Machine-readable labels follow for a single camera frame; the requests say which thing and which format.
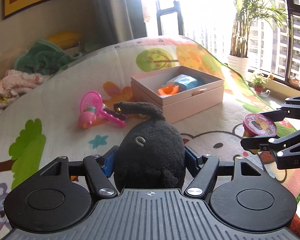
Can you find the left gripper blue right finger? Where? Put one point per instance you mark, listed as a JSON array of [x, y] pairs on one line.
[[203, 169]]

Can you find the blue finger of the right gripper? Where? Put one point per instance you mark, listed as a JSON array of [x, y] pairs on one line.
[[275, 115], [257, 143]]

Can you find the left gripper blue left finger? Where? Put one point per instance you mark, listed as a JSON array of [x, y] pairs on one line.
[[98, 170]]

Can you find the pink teal toy bird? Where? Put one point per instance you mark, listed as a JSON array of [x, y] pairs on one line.
[[87, 117]]

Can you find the black plush toy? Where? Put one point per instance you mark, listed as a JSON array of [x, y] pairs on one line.
[[152, 154]]

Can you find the pink toy net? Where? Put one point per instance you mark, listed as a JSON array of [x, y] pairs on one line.
[[94, 99]]

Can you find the orange plastic ball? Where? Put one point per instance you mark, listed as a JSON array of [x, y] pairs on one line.
[[168, 90]]

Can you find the blue wet cotton pack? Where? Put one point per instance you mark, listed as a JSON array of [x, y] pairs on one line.
[[185, 82]]

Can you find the black toy handle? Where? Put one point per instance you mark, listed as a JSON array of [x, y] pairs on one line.
[[113, 113]]

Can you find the small potted plant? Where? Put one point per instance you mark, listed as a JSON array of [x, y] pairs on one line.
[[258, 81]]

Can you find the white plant pot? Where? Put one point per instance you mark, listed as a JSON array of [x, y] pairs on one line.
[[239, 64]]

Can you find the pink cardboard box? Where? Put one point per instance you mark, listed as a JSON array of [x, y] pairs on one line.
[[176, 107]]

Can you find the potted palm plant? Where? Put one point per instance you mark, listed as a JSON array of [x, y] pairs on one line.
[[247, 13]]

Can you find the pink floral cloth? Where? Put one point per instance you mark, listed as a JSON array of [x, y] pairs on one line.
[[17, 83]]

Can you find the green blanket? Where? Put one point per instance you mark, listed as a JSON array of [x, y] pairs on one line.
[[45, 58]]

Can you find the yellow pillow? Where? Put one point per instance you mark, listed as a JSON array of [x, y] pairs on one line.
[[65, 40]]

